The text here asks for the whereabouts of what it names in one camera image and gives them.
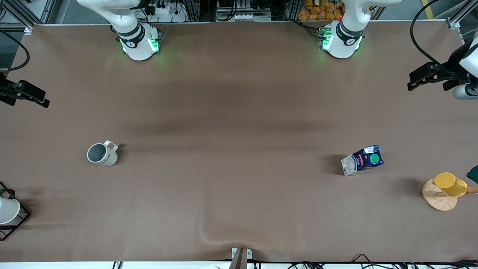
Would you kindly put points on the white funnel-shaped dish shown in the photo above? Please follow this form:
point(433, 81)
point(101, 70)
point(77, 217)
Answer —
point(7, 211)

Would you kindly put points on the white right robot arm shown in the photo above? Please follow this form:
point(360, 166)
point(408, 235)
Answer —
point(136, 37)

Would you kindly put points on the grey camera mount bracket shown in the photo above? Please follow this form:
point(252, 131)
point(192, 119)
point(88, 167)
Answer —
point(241, 257)

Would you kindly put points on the long white power strip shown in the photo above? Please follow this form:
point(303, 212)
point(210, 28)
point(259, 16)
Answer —
point(246, 16)

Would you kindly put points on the dark green cup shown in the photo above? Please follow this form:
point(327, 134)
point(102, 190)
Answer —
point(473, 174)

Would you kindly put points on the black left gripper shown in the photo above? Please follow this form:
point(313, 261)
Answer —
point(452, 68)

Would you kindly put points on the round wooden cup stand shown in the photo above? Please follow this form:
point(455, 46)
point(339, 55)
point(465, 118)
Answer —
point(437, 202)

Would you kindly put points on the blue white milk carton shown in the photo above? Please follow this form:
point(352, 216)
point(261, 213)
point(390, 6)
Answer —
point(360, 161)

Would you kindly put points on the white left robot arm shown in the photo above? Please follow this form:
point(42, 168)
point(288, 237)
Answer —
point(341, 41)

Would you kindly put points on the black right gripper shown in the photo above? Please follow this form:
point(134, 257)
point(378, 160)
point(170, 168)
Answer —
point(3, 90)

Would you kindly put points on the orange snack bags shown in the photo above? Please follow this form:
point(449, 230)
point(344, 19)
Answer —
point(321, 11)

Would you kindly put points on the aluminium frame post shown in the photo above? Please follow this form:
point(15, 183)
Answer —
point(22, 16)
point(459, 16)

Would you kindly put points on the yellow plastic cup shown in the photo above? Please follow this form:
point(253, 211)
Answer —
point(450, 184)

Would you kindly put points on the white power strip with plugs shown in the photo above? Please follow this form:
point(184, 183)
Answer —
point(164, 10)

